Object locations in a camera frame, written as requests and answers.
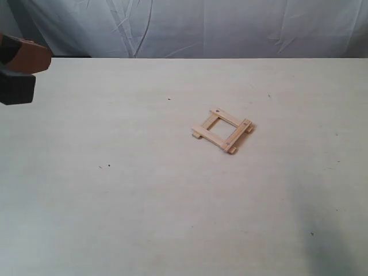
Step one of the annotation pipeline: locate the wood strip with magnets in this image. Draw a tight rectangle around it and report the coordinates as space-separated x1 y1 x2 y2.
221 119 252 154

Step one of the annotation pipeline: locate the white backdrop cloth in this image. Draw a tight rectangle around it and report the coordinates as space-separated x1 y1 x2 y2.
1 1 367 58

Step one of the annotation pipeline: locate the plain wood strip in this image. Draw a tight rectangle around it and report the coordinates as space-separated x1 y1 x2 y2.
192 125 227 150

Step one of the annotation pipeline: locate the wood strip with hole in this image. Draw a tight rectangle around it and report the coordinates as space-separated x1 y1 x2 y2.
192 112 254 154

